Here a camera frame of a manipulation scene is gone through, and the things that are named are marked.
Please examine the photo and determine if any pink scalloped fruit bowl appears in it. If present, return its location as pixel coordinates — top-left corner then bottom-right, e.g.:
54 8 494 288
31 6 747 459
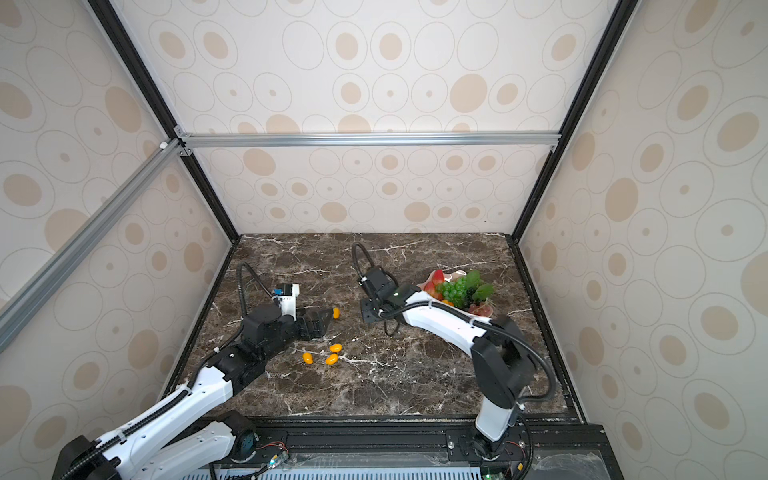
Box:
418 270 495 317

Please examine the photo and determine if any slanted aluminium frame bar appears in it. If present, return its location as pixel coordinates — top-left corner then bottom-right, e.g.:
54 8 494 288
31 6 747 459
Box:
1 139 181 350

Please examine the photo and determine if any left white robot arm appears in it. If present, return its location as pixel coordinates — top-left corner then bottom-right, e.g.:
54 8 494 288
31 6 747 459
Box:
53 263 340 479

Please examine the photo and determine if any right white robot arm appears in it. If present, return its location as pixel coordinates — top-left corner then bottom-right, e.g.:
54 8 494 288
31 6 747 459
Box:
351 243 557 460

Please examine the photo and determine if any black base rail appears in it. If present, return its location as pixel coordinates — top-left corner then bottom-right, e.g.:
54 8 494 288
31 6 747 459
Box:
105 421 623 479

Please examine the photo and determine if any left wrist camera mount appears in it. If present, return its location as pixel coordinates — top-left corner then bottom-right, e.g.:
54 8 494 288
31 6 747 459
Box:
273 283 300 319

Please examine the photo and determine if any fake strawberry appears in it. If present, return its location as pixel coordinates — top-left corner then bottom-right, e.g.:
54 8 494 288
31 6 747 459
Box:
422 282 442 300
431 269 445 285

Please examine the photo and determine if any green fake grape bunch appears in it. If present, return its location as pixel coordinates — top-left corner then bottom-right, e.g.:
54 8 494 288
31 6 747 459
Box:
435 270 495 310

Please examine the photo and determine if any red fake grape bunch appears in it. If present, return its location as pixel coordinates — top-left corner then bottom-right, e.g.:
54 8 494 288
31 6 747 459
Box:
469 303 493 318

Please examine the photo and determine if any horizontal aluminium frame bar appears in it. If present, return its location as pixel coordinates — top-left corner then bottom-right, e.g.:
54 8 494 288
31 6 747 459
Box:
181 131 561 148

